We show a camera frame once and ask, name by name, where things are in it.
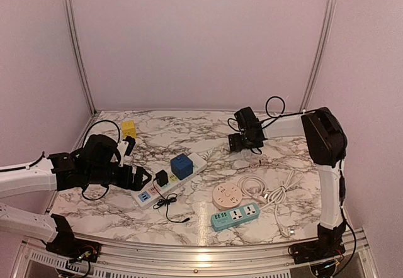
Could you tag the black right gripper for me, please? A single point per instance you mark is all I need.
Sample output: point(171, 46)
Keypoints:
point(233, 142)

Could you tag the right aluminium frame post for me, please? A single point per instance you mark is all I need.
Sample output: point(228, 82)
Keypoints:
point(330, 7)

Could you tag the black power adapter with cable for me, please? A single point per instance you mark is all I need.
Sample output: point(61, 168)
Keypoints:
point(161, 179)

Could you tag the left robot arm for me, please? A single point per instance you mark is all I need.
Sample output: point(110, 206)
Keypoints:
point(99, 161)

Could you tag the pink round power socket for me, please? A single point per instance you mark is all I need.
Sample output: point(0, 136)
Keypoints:
point(226, 196)

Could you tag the left aluminium frame post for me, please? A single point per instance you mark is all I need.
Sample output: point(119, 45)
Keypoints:
point(74, 38)

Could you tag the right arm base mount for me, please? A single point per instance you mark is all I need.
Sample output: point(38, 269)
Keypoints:
point(318, 248)

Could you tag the aluminium frame post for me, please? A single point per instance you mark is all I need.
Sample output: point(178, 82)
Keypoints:
point(74, 38)
point(330, 7)

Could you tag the white multicolour power strip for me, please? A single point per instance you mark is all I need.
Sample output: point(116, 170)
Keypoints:
point(148, 196)

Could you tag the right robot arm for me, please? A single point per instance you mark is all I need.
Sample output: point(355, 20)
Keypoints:
point(326, 142)

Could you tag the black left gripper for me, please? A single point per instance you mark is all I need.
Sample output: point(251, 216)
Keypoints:
point(136, 185)

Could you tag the teal power strip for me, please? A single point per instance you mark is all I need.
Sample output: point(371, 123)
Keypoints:
point(228, 219)

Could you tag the blue cube power socket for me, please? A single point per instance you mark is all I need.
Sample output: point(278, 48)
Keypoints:
point(181, 166)

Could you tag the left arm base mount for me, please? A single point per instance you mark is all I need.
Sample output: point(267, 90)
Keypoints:
point(66, 244)

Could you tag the yellow cube power socket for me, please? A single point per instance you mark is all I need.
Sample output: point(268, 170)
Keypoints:
point(129, 129)

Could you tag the aluminium front rail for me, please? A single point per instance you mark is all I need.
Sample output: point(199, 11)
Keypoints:
point(133, 259)

